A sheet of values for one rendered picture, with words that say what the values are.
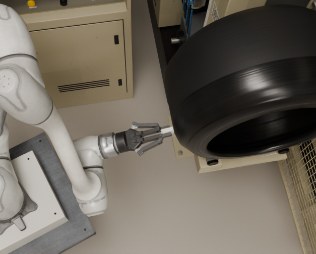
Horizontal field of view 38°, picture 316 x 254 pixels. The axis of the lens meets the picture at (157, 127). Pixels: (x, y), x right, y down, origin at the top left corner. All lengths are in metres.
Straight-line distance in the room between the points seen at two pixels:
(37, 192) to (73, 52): 0.72
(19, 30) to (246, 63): 0.60
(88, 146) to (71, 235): 0.44
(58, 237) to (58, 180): 0.24
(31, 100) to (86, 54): 1.14
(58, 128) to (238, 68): 0.54
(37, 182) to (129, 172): 0.87
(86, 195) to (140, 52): 1.54
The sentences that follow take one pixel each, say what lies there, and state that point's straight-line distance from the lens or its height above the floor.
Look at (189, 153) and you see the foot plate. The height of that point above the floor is 0.01.
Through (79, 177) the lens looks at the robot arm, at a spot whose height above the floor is 1.12.
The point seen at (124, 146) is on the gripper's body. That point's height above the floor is 1.00.
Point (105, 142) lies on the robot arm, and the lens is 1.63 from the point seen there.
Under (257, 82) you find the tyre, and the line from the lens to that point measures 1.23.
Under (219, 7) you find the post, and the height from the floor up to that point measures 1.29.
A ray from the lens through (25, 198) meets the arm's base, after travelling 1.85.
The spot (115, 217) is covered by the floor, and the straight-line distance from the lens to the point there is 2.57.
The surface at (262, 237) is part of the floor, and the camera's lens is 2.65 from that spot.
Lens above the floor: 2.54
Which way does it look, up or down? 69 degrees down
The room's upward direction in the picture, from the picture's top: 6 degrees clockwise
